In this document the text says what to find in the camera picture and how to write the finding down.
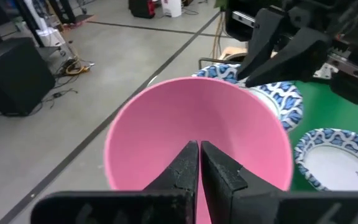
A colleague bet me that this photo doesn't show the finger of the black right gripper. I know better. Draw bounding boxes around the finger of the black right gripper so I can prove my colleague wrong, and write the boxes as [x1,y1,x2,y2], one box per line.
[244,27,333,89]
[236,7,288,80]

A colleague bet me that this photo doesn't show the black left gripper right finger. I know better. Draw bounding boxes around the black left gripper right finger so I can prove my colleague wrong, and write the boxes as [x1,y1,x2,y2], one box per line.
[200,140,285,224]

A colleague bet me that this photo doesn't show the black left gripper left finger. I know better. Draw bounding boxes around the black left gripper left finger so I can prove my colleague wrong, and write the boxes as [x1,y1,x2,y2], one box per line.
[143,140,200,224]

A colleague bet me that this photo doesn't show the pink plastic bowl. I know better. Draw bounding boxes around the pink plastic bowl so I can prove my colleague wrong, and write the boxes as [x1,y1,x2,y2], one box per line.
[103,77,294,224]

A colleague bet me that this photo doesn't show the blue patterned paper plate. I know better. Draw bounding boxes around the blue patterned paper plate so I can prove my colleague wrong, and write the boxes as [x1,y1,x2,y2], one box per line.
[293,127,358,192]
[191,63,305,133]

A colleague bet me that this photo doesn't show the green table mat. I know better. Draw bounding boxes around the green table mat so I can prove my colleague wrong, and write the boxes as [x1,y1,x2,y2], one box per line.
[286,80,358,192]

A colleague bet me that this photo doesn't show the red and black device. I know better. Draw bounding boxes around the red and black device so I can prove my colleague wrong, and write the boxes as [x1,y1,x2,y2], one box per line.
[128,0,155,19]

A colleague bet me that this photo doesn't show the white cabinet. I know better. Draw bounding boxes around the white cabinet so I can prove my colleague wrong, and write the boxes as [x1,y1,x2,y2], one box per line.
[35,26,71,60]

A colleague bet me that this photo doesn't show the black box case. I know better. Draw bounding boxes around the black box case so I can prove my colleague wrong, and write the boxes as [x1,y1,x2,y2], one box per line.
[0,37,56,116]

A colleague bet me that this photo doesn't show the yellow floor cables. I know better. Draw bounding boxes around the yellow floor cables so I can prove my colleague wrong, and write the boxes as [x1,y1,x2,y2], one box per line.
[211,12,226,60]

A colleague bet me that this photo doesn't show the thin black floor cable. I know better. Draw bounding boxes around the thin black floor cable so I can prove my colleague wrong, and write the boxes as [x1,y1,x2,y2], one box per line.
[40,88,80,110]

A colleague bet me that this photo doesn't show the orange coiled cable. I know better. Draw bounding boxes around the orange coiled cable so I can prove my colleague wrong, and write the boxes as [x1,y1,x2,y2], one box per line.
[60,58,95,76]

